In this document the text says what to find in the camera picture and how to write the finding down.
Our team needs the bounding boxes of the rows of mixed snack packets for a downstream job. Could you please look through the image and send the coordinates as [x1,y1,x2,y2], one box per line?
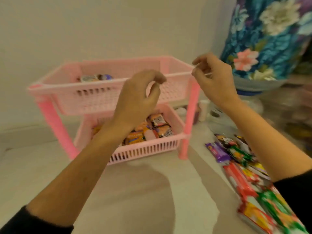
[92,113,175,146]

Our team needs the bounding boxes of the person's right forearm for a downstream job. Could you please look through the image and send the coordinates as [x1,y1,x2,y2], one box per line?
[220,96,312,183]

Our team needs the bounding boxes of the pile of assorted snack packets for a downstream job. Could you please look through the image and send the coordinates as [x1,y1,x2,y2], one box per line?
[205,134,309,234]

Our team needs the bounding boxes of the pink two-tier plastic rack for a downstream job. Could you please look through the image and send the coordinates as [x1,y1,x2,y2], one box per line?
[27,55,213,166]

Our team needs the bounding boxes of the person's left hand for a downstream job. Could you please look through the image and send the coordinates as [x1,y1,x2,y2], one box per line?
[112,70,167,131]

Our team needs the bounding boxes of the blue floral fabric cover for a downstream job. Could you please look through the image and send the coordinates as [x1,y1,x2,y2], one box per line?
[220,0,312,81]

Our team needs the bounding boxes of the person's left forearm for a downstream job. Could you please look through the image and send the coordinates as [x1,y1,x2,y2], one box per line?
[25,119,137,227]

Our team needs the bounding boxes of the black left sleeve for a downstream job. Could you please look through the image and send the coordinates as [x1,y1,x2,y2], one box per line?
[0,206,74,234]

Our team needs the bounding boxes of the person's right hand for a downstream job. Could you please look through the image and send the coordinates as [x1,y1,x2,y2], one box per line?
[191,53,240,109]

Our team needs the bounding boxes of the purple toothpick cup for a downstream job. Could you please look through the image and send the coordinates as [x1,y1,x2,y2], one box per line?
[194,103,201,124]

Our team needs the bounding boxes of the white salt shaker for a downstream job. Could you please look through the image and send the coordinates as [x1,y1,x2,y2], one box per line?
[198,99,211,122]

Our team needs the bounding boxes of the clear water jug blue cap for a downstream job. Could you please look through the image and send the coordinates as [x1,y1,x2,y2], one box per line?
[233,75,288,97]

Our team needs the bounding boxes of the purple biscuit packet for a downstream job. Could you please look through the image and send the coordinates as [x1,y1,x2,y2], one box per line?
[205,141,231,163]

